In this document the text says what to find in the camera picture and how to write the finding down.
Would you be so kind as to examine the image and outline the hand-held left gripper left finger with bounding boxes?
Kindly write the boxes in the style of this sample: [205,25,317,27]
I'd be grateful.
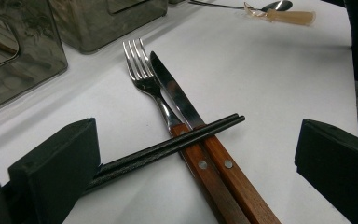
[7,117,103,224]

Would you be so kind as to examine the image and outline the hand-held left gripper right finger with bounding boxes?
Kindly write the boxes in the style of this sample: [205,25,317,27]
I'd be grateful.
[294,119,358,224]

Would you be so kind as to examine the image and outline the metal spoon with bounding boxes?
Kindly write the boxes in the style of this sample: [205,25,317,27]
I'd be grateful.
[187,0,294,13]

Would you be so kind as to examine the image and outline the translucent grey plastic bin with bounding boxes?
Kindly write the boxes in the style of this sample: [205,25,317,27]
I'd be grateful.
[0,0,69,118]
[48,0,169,54]

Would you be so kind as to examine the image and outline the wooden-handled steel fork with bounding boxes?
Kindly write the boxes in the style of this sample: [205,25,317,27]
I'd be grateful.
[122,37,253,224]

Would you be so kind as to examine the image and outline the black chopstick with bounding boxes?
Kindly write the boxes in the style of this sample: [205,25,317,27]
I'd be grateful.
[97,112,241,175]
[83,115,246,194]

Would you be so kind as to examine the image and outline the wooden-handled steel knife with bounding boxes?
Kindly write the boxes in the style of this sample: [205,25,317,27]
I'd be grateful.
[148,50,282,224]

